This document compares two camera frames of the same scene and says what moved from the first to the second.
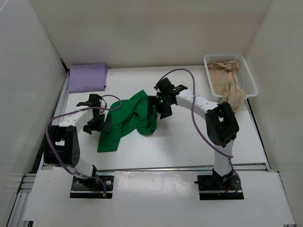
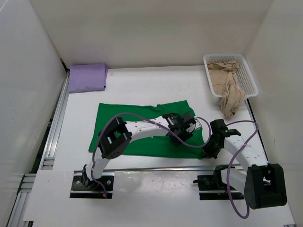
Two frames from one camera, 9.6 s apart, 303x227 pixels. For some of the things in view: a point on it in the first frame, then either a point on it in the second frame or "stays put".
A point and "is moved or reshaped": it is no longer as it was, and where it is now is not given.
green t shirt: [124, 116] is moved or reshaped
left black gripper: [103, 126] → [186, 135]
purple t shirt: [87, 77] stays put
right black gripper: [153, 100] → [207, 153]
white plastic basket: [245, 76] stays put
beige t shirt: [224, 82] stays put
